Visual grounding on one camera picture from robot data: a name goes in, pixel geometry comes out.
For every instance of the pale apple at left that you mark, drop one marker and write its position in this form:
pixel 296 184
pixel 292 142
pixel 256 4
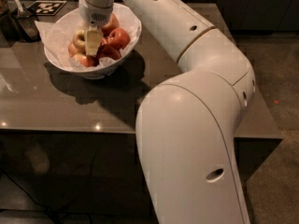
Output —
pixel 72 50

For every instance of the black white marker tag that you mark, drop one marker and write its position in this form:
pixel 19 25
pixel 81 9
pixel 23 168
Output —
pixel 46 7

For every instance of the red yellow apple front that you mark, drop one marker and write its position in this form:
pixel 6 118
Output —
pixel 85 60

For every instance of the yellow green apple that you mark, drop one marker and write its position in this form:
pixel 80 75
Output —
pixel 79 40

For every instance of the white bowl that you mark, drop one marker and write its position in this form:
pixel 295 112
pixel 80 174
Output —
pixel 93 73

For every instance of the red apple front centre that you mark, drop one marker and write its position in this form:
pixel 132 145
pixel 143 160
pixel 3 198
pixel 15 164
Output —
pixel 108 51

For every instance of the red apple at back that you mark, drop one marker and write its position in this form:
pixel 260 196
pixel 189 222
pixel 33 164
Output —
pixel 111 25

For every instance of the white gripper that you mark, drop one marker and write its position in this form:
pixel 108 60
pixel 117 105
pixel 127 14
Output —
pixel 94 16

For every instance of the red apple at right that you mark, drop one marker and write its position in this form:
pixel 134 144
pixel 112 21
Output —
pixel 118 39

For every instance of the dark scoop with white handle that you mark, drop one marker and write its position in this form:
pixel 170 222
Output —
pixel 26 22

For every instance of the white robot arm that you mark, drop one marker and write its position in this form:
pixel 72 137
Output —
pixel 185 126

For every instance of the small red apple middle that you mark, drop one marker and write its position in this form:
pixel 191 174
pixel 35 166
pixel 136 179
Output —
pixel 104 41

